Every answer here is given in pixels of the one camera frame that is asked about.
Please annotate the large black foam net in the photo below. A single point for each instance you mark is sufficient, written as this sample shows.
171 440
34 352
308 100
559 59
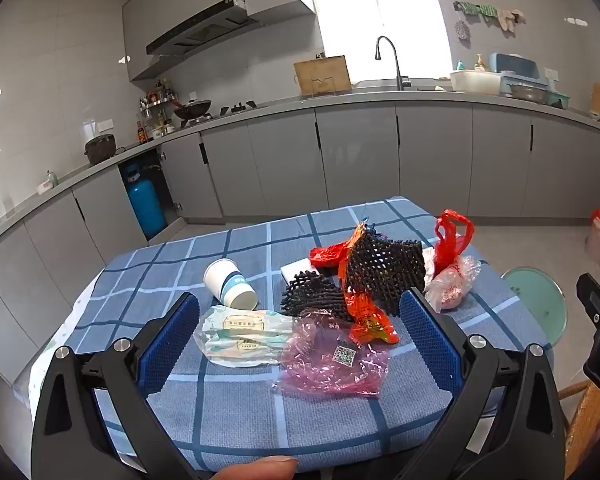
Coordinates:
385 265

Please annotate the metal bowl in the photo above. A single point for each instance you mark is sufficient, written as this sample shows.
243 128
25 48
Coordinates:
528 92

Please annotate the orange red food packet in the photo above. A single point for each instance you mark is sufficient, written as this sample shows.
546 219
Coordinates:
370 322

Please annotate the beige soap bottle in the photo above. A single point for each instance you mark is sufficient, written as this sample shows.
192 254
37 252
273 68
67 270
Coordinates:
480 63

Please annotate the white sponge block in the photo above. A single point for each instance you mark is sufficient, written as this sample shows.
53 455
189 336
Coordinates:
297 267

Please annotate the white wall socket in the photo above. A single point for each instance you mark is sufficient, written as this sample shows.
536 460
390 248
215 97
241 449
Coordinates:
100 125

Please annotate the blue gas cylinder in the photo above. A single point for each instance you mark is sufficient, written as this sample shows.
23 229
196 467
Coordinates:
145 205

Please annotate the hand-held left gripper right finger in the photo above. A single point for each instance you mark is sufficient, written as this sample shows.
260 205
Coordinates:
427 340

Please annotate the wicker chair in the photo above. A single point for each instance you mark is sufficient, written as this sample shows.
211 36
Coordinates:
587 420

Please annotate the blue dish rack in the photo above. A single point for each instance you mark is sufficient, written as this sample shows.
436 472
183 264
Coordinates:
517 65

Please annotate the crumpled red wrapper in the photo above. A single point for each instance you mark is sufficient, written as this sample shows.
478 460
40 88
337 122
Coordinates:
330 254

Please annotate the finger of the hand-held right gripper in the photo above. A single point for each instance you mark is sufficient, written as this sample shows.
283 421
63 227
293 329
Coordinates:
597 302

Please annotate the dark cooking pot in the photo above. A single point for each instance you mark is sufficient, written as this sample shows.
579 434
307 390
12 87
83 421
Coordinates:
100 149

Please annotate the black range hood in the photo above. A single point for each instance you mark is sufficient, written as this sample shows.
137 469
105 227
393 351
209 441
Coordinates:
200 30

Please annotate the blue checked tablecloth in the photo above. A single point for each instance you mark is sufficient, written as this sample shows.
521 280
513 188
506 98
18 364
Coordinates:
230 410

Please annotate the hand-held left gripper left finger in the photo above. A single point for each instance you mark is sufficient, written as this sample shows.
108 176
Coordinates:
172 340

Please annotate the green round stool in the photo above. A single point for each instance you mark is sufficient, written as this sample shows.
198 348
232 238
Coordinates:
535 300

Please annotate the small black foam net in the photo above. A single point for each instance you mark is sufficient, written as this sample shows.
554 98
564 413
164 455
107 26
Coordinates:
310 295

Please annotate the orange blue snack wrapper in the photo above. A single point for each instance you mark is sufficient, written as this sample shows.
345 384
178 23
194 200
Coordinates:
356 245

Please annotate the clear red-printed plastic bag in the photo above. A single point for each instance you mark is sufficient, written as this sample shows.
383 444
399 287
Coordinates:
450 287

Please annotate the kitchen window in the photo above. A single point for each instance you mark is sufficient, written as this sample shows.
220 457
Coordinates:
380 10

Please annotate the red plastic bag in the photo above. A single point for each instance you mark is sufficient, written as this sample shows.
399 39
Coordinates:
450 245

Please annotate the gas stove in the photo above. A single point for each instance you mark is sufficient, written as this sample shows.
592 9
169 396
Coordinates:
230 109

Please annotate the dark sauce bottle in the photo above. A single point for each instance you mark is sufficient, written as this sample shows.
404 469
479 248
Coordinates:
141 132

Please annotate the black wok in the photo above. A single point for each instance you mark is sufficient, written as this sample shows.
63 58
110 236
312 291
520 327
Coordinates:
195 108

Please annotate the black gooseneck faucet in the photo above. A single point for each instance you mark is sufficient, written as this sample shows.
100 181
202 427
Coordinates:
397 62

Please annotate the wooden cutting board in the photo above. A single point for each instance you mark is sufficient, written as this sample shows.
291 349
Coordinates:
322 75

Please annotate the white plastic basin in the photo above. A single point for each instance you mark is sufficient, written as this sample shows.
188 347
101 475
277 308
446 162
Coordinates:
475 82

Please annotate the white paper cup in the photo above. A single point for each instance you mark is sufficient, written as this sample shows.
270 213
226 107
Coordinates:
225 280

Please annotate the metal spice rack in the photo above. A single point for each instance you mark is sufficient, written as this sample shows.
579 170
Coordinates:
157 107

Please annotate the grey kitchen base cabinets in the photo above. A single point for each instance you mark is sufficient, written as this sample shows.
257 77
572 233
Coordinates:
360 155

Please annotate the hanging beige gloves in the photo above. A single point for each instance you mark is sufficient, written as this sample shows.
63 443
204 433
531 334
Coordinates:
507 19

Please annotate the pink transparent plastic bag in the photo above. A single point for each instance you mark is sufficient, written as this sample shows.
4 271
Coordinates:
325 365

